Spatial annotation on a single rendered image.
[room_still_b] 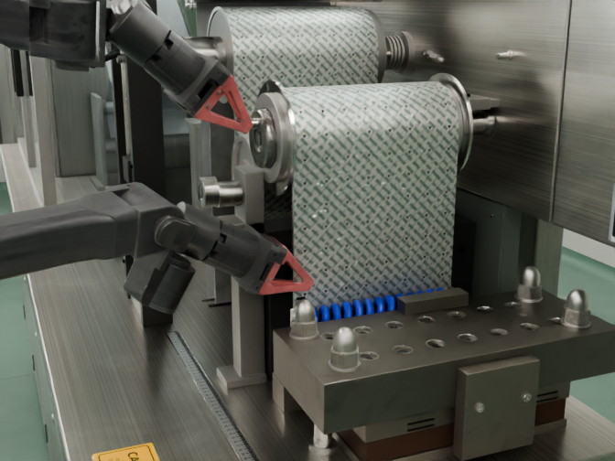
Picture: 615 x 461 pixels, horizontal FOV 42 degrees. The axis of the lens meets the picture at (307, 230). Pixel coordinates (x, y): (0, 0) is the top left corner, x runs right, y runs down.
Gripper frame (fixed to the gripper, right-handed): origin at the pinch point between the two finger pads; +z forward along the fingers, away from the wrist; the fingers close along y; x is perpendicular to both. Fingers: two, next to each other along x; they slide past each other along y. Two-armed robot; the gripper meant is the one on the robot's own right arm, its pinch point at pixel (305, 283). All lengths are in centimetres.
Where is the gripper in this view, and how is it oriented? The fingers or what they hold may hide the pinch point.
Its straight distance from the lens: 103.8
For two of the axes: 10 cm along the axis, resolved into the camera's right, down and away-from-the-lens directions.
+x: 4.6, -8.8, -0.6
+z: 8.0, 3.9, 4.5
